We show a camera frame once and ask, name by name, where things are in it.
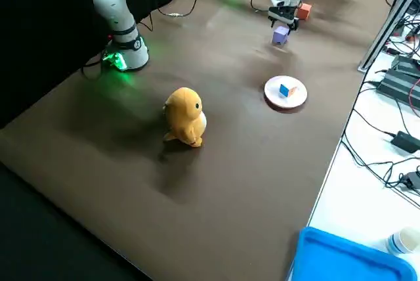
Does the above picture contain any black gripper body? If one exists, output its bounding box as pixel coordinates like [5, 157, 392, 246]
[268, 5, 300, 22]

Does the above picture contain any purple foam square block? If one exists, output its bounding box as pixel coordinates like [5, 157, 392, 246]
[272, 26, 290, 47]

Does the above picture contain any orange foam square block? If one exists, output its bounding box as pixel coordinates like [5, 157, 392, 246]
[296, 3, 312, 21]

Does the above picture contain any pale pink plate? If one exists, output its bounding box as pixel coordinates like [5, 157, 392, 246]
[264, 76, 308, 110]

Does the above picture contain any black power supply box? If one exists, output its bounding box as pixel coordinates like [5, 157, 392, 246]
[391, 54, 420, 76]
[376, 66, 420, 108]

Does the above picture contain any orange plush toy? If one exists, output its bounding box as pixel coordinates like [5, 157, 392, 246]
[163, 87, 208, 148]

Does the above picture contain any black power adapter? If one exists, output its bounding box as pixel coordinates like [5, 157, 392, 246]
[390, 131, 420, 154]
[402, 171, 420, 192]

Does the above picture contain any blue plastic tray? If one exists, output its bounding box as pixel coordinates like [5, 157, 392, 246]
[290, 227, 419, 281]

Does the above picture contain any white paper cup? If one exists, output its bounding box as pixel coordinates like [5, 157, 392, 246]
[386, 227, 420, 256]

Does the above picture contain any aluminium frame post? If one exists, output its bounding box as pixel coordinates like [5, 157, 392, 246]
[357, 0, 420, 72]

